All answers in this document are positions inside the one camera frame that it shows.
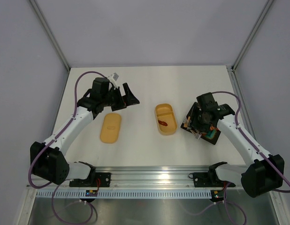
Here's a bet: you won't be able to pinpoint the left aluminium frame post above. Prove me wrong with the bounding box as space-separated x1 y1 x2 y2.
28 0 71 73

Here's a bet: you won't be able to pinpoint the right black base bracket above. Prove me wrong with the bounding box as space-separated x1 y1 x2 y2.
188 172 224 188

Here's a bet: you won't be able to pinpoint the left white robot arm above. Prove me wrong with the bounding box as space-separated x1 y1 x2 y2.
29 77 140 187

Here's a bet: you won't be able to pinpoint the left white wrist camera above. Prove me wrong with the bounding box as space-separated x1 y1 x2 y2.
107 73 119 88

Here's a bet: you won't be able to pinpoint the right aluminium frame post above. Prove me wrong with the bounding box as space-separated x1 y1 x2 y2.
231 0 275 73

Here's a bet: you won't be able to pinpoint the tan lunch box lid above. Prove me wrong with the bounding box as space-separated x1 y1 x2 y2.
100 113 122 144

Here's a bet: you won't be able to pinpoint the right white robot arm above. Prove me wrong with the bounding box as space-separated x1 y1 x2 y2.
185 92 284 198

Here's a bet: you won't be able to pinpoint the aluminium frame post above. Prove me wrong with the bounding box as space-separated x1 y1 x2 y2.
28 0 71 73
231 0 275 73

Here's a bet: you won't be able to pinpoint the metal tongs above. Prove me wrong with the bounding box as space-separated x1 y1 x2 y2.
183 116 201 140

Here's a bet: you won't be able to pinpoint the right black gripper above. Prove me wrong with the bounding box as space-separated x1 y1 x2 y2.
187 106 212 134

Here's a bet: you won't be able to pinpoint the white slotted cable duct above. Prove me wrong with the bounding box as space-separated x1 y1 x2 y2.
37 189 212 199

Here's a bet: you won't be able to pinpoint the black teal square plate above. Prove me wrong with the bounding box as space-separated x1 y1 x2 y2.
180 102 221 145

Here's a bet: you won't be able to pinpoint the tan lunch box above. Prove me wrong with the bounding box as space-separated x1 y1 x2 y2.
155 103 177 135

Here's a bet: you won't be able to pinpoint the left black base bracket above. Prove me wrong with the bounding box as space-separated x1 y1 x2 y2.
69 172 111 188

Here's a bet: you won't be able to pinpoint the black base bracket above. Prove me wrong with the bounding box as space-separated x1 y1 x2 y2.
69 172 111 188
188 172 224 188

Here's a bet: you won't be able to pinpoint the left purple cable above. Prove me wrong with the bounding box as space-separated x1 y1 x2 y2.
29 70 108 223

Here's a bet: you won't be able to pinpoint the aluminium mounting rail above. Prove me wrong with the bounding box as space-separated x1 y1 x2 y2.
26 165 244 191

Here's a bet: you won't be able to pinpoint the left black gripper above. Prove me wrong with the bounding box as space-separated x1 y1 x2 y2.
101 83 139 111

